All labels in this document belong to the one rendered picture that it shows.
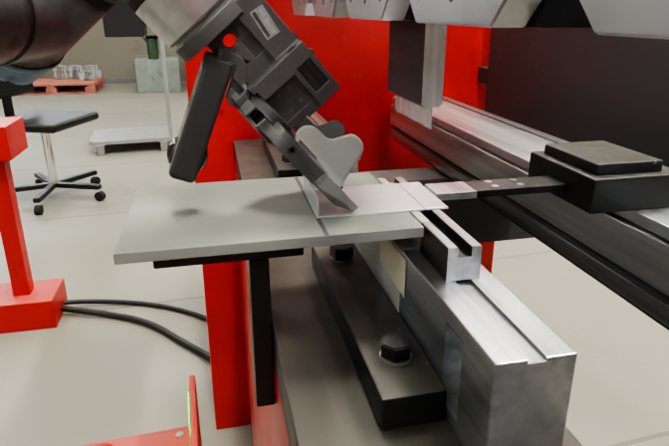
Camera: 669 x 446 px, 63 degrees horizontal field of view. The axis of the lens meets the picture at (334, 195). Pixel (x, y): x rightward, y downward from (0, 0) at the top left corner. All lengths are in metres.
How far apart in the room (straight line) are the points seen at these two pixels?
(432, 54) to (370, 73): 0.93
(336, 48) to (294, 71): 0.92
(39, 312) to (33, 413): 0.52
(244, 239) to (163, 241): 0.07
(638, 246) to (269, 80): 0.41
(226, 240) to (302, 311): 0.17
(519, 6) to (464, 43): 1.20
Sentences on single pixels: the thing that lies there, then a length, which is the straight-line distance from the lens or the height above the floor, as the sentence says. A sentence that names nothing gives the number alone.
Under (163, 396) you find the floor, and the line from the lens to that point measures 1.97.
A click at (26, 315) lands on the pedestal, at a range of 2.47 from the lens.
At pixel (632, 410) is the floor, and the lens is 2.06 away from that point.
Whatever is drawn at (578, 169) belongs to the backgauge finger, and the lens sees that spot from 0.64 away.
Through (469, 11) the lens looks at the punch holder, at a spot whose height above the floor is 1.18.
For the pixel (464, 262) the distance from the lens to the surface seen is 0.47.
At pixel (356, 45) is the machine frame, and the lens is 1.42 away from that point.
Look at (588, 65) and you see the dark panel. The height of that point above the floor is 1.08.
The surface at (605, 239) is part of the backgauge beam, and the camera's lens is 0.69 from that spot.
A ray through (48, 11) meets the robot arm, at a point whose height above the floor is 1.18.
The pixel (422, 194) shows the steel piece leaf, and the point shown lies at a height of 1.00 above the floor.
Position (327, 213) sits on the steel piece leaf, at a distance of 0.52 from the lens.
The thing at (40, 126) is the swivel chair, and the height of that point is 0.53.
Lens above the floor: 1.18
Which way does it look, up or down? 19 degrees down
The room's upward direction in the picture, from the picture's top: straight up
